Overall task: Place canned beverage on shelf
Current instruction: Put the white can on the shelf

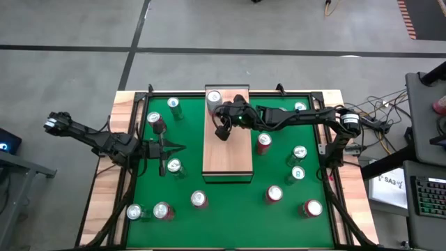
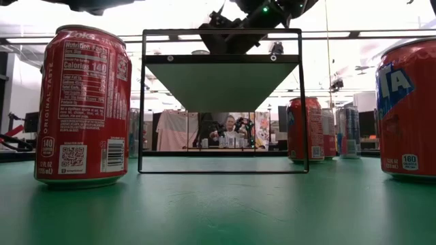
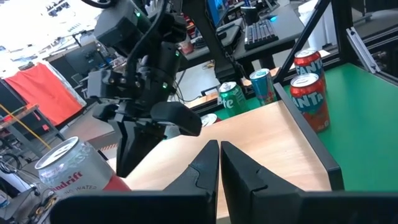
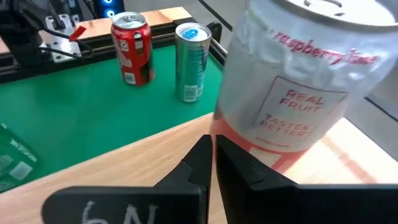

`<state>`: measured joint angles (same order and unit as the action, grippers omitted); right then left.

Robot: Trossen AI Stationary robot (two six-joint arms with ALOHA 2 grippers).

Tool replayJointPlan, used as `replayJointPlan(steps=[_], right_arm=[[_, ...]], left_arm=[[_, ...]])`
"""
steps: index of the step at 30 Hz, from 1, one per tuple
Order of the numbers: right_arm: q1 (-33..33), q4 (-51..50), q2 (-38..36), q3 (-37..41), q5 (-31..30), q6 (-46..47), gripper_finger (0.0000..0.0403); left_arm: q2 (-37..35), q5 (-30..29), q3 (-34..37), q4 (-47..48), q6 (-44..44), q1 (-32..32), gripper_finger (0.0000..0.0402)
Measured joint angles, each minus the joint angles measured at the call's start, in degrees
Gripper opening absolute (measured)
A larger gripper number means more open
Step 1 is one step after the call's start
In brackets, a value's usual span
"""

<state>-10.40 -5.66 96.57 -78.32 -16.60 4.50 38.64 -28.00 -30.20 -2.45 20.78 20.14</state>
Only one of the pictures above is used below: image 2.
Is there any slim blue silver energy can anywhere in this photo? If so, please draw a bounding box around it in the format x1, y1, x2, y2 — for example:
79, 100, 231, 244
335, 105, 362, 160
130, 108, 148, 159

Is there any floral cloth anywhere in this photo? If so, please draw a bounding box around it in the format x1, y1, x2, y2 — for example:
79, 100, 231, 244
254, 111, 270, 150

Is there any white cloth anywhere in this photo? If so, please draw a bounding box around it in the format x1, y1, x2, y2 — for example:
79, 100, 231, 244
155, 109, 199, 152

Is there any black ceiling light rail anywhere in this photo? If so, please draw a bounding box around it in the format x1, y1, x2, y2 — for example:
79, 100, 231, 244
0, 29, 436, 44

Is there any red-orange Fanta can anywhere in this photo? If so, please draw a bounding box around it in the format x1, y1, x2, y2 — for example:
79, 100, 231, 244
374, 37, 436, 184

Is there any black monitor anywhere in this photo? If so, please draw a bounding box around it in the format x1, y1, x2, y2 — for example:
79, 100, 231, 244
358, 111, 376, 137
277, 105, 289, 133
22, 111, 40, 133

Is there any person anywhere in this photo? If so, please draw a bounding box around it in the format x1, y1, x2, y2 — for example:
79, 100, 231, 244
209, 114, 247, 149

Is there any red Coca-Cola can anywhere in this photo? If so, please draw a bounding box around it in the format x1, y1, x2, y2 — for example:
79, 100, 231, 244
33, 24, 133, 190

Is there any green table mat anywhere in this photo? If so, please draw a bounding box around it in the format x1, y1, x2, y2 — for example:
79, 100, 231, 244
0, 155, 436, 245

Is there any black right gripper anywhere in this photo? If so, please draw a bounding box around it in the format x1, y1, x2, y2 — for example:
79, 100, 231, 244
199, 0, 320, 54

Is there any white cabinet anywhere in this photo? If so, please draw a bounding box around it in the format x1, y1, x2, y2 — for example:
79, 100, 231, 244
353, 91, 377, 113

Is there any red-orange soda can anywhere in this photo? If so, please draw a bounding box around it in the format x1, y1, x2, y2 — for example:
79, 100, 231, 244
286, 97, 324, 163

